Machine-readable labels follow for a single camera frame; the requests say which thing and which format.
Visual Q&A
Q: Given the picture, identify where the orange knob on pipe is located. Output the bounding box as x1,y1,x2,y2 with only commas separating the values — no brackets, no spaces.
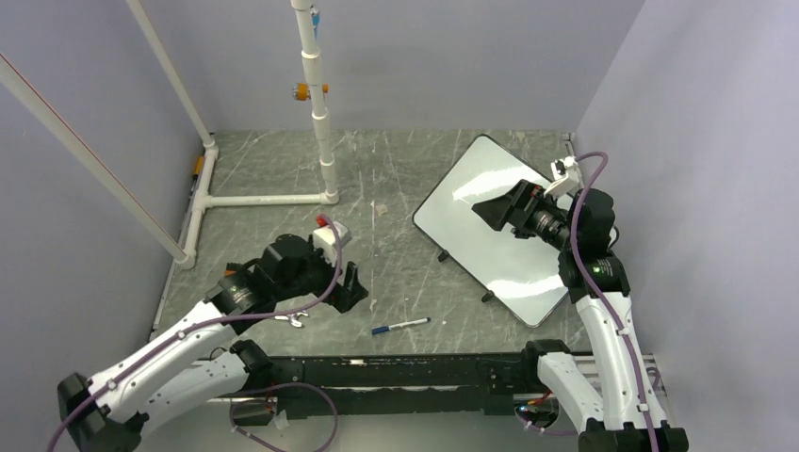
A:
291,83,312,102

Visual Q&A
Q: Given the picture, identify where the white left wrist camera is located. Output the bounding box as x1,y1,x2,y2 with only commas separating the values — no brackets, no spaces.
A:
311,215,351,262

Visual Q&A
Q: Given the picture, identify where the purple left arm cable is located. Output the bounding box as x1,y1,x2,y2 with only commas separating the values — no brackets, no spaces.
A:
44,215,345,452

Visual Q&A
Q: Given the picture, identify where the white pvc pipe frame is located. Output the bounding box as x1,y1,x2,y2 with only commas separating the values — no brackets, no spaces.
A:
1,0,339,268

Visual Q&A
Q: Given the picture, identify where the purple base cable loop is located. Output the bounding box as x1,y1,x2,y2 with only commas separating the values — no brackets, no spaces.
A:
228,381,339,452

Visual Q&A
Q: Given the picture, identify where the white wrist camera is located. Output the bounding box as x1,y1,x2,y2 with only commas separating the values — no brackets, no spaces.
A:
311,215,351,262
546,156,581,199

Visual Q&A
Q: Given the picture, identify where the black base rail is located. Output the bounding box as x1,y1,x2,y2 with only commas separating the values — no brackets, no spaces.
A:
230,352,546,419

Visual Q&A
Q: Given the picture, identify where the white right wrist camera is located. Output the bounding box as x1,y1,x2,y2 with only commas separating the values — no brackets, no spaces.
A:
546,156,581,199

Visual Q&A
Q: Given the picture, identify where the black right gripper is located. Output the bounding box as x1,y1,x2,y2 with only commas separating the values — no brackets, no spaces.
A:
473,178,579,251

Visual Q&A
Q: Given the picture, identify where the white whiteboard black frame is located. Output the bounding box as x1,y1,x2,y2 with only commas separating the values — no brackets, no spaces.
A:
412,135,567,328

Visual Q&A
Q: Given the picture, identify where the silver open-end wrench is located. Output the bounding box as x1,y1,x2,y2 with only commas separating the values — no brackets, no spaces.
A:
273,311,308,329

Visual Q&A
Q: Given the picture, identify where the orange black small tool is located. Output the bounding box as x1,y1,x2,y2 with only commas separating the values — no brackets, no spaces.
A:
192,156,204,179

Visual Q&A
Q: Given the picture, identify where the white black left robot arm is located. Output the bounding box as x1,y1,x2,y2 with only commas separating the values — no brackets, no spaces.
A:
47,221,368,451

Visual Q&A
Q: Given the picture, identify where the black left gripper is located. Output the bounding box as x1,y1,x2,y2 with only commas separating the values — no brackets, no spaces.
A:
275,239,367,311

